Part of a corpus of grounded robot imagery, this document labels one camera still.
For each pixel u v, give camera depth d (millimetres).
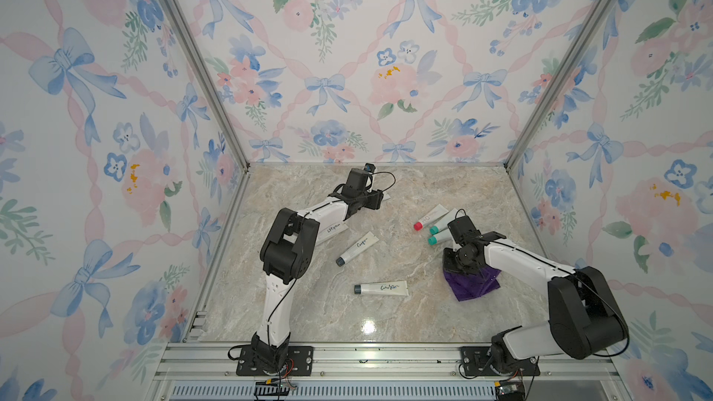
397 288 862
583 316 433
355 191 799
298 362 736
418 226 997
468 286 842
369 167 902
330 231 977
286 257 555
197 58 859
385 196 1094
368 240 970
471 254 663
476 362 732
